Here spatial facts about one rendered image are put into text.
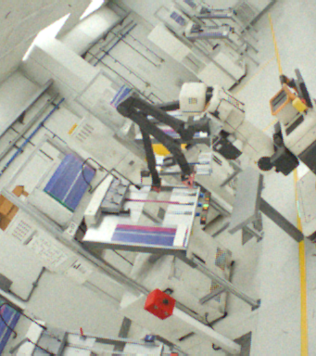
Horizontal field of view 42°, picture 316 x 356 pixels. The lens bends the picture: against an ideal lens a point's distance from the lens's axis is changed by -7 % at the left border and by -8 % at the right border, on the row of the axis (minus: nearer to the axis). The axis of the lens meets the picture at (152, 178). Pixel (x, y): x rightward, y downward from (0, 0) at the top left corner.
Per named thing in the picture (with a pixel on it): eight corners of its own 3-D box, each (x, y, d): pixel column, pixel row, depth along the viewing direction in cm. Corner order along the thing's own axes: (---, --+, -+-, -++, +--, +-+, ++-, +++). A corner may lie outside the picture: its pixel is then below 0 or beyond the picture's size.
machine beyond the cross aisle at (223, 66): (260, 48, 750) (181, -18, 709) (261, 62, 685) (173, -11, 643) (213, 95, 827) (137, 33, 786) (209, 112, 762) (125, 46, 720)
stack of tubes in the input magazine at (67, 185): (95, 171, 341) (69, 150, 335) (74, 211, 301) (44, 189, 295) (88, 180, 348) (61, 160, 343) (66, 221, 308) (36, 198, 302)
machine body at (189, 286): (237, 255, 366) (183, 215, 353) (229, 318, 311) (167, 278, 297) (188, 287, 403) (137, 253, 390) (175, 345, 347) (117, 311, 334)
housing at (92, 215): (116, 190, 350) (113, 175, 342) (97, 230, 311) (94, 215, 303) (106, 189, 352) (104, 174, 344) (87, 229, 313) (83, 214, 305)
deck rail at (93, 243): (186, 254, 282) (186, 247, 279) (186, 256, 281) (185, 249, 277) (84, 244, 298) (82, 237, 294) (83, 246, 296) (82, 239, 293)
